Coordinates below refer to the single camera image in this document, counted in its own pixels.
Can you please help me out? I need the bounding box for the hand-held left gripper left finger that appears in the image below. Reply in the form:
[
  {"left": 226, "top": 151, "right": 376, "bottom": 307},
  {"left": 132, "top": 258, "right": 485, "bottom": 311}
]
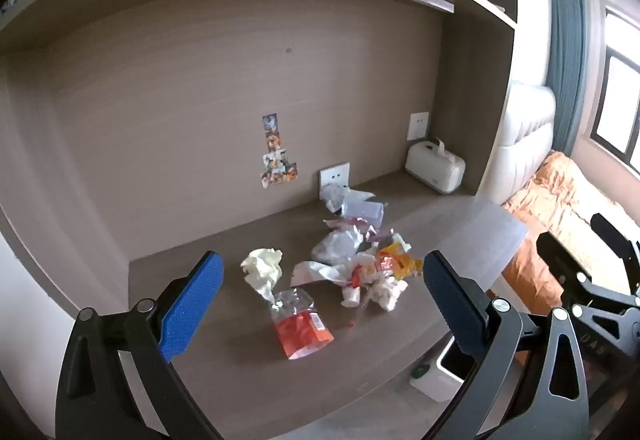
[{"left": 55, "top": 251, "right": 224, "bottom": 440}]

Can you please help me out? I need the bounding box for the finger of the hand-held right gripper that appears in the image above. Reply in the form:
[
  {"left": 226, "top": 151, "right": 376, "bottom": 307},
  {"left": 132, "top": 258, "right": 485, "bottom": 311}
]
[
  {"left": 536, "top": 231, "right": 640, "bottom": 308},
  {"left": 590, "top": 212, "right": 640, "bottom": 293}
]

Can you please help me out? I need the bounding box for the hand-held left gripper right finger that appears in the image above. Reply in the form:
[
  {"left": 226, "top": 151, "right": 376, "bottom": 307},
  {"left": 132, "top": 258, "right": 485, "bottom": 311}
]
[{"left": 422, "top": 250, "right": 591, "bottom": 440}]

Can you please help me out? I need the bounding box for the white tissue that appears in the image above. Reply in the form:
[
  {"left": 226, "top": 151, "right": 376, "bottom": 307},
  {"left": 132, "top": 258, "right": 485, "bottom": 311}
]
[{"left": 367, "top": 277, "right": 408, "bottom": 311}]

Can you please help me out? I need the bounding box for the white trash bin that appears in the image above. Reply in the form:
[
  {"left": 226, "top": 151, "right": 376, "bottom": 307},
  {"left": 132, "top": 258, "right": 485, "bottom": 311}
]
[{"left": 410, "top": 335, "right": 476, "bottom": 403}]

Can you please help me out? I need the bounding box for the cream tissue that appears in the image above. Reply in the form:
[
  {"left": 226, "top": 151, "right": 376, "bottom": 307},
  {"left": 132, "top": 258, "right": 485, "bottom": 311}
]
[{"left": 240, "top": 247, "right": 283, "bottom": 303}]

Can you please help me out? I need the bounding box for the orange plastic packet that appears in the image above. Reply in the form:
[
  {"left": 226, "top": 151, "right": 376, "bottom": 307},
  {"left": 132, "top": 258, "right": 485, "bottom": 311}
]
[{"left": 270, "top": 287, "right": 335, "bottom": 361}]

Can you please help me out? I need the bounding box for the orange bed base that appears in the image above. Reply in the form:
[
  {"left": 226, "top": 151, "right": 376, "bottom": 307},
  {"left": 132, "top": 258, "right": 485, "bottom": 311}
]
[{"left": 500, "top": 240, "right": 566, "bottom": 316}]

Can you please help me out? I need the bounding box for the orange blanket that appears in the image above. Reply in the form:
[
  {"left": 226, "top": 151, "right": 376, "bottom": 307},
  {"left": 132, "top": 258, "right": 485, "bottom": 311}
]
[{"left": 502, "top": 151, "right": 640, "bottom": 271}]

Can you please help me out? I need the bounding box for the yellow snack wrapper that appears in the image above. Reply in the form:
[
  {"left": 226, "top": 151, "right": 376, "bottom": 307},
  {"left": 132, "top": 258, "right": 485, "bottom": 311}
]
[{"left": 377, "top": 242, "right": 423, "bottom": 281}]

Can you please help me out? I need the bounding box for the red and white wrapper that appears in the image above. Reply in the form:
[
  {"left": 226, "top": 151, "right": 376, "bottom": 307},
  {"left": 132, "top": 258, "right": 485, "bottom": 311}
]
[{"left": 350, "top": 265, "right": 381, "bottom": 290}]

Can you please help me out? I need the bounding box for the pink wrapper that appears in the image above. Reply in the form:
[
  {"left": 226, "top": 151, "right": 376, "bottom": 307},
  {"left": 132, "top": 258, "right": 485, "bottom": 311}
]
[{"left": 325, "top": 217, "right": 396, "bottom": 242}]

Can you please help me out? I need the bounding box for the flat white plastic wrapper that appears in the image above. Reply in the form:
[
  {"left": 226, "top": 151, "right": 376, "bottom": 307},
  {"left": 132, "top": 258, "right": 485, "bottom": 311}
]
[{"left": 291, "top": 260, "right": 351, "bottom": 288}]

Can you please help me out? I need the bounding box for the white padded headboard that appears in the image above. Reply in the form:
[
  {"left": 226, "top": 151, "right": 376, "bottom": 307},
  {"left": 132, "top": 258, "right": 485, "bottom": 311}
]
[{"left": 482, "top": 81, "right": 557, "bottom": 206}]

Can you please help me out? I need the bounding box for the clear crumpled plastic bag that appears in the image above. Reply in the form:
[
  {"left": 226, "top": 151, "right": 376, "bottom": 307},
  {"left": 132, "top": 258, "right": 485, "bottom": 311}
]
[{"left": 311, "top": 227, "right": 363, "bottom": 266}]

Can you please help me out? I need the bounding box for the white tissue box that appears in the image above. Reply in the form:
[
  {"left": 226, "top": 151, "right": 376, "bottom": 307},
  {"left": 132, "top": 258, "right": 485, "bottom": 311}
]
[{"left": 405, "top": 137, "right": 467, "bottom": 195}]

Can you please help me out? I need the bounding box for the window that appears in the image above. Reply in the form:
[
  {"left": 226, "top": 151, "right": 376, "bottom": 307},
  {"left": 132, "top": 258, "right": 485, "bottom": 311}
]
[{"left": 590, "top": 7, "right": 640, "bottom": 173}]

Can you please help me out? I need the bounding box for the crumpled white paper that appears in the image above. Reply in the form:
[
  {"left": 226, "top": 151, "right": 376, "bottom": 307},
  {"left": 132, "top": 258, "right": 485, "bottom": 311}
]
[{"left": 322, "top": 185, "right": 376, "bottom": 213}]

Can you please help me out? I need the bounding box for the grey-blue curtain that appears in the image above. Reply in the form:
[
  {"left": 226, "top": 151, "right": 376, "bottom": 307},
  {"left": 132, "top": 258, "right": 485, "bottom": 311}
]
[{"left": 545, "top": 0, "right": 586, "bottom": 156}]

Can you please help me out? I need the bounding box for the strip of wall stickers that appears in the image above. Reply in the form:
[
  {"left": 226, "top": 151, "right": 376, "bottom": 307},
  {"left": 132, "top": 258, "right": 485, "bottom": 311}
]
[{"left": 260, "top": 114, "right": 298, "bottom": 189}]

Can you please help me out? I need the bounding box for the white wall outlet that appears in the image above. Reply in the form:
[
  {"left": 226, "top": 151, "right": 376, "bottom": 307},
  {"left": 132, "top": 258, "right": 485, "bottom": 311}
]
[
  {"left": 320, "top": 162, "right": 351, "bottom": 198},
  {"left": 406, "top": 111, "right": 430, "bottom": 142}
]

